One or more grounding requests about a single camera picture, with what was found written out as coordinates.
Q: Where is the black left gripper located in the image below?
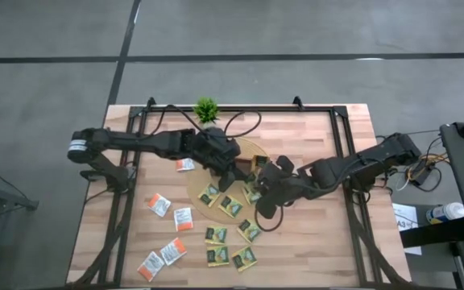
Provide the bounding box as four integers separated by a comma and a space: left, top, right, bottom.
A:
193, 127, 254, 182

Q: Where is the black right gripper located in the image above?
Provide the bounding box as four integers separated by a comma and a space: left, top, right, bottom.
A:
254, 155, 301, 202

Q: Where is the brown wooden tea box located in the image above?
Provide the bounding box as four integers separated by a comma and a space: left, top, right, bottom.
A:
234, 152, 273, 178

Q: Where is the white orange tea bag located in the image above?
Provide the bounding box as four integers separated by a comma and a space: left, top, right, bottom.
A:
147, 193, 172, 218
175, 158, 196, 173
136, 251, 166, 283
173, 207, 194, 233
159, 237, 189, 267

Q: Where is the small green potted plant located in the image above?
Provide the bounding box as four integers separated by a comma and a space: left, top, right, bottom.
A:
193, 96, 221, 126

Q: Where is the white paper sheet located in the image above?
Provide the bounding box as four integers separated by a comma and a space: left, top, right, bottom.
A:
391, 202, 423, 257

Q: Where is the black power supply box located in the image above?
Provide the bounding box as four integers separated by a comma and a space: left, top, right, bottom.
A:
411, 160, 434, 187

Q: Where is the white plastic bottle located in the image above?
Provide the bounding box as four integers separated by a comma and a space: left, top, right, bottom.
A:
425, 201, 464, 226

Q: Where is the grey metal stand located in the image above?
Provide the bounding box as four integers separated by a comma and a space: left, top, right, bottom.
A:
0, 160, 39, 290

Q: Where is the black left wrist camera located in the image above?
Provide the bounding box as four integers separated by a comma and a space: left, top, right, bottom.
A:
217, 171, 237, 193

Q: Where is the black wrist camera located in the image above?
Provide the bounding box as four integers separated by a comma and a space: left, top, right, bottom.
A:
217, 171, 237, 193
255, 195, 277, 221

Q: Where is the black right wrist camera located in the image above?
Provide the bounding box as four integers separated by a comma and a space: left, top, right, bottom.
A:
255, 195, 277, 221

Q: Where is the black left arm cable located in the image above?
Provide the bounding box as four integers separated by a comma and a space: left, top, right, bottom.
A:
151, 103, 263, 140

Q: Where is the black metal table frame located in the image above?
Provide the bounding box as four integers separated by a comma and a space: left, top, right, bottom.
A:
66, 96, 412, 289

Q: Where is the yellow orange wire bundle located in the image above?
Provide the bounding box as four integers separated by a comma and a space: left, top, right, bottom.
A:
407, 154, 451, 182

